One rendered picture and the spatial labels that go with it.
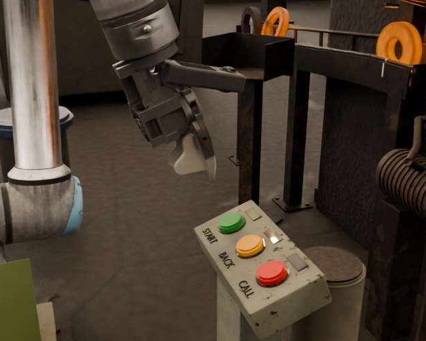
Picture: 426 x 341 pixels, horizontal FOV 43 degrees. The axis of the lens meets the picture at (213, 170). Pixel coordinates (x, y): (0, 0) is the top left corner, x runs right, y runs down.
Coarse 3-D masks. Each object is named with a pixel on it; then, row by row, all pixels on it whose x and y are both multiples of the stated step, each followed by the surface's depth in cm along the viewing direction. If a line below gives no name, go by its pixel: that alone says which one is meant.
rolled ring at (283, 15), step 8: (280, 8) 230; (272, 16) 236; (280, 16) 228; (288, 16) 227; (264, 24) 240; (272, 24) 240; (280, 24) 226; (288, 24) 226; (264, 32) 239; (280, 32) 226
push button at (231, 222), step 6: (228, 216) 85; (234, 216) 84; (240, 216) 84; (222, 222) 84; (228, 222) 83; (234, 222) 83; (240, 222) 83; (222, 228) 83; (228, 228) 82; (234, 228) 82
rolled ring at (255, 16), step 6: (252, 6) 248; (246, 12) 251; (252, 12) 244; (258, 12) 244; (246, 18) 255; (252, 18) 245; (258, 18) 243; (246, 24) 257; (258, 24) 243; (246, 30) 258; (258, 30) 244
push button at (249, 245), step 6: (240, 240) 78; (246, 240) 78; (252, 240) 77; (258, 240) 77; (240, 246) 77; (246, 246) 76; (252, 246) 76; (258, 246) 76; (240, 252) 76; (246, 252) 76; (252, 252) 76
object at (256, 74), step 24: (216, 48) 196; (240, 48) 203; (264, 48) 174; (288, 48) 186; (240, 72) 194; (264, 72) 177; (288, 72) 190; (240, 120) 197; (240, 144) 200; (240, 168) 204; (240, 192) 208
